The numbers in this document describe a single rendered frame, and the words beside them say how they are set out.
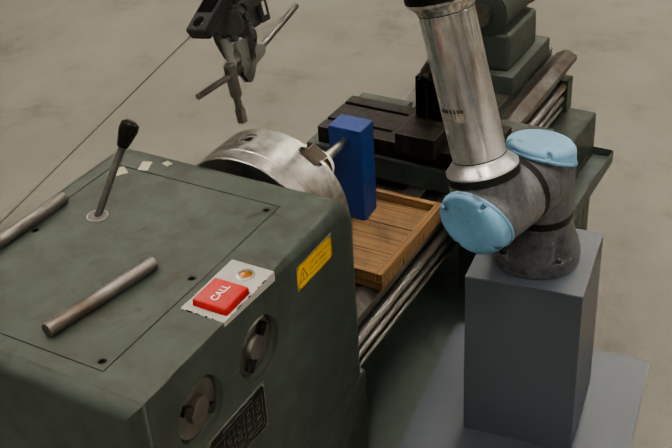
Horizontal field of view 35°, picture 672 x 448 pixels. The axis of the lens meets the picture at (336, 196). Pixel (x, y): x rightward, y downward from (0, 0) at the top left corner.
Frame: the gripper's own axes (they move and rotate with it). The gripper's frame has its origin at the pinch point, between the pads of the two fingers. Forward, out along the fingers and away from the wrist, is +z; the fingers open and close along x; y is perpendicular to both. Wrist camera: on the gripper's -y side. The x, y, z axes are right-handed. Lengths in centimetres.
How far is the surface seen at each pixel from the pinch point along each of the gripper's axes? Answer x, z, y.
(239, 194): -12.5, 11.1, -23.2
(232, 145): 1.6, 11.0, -6.5
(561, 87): -5, 58, 126
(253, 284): -29, 14, -43
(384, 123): 10, 36, 56
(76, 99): 258, 91, 172
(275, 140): -5.1, 11.8, -2.1
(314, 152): -9.1, 16.8, 3.3
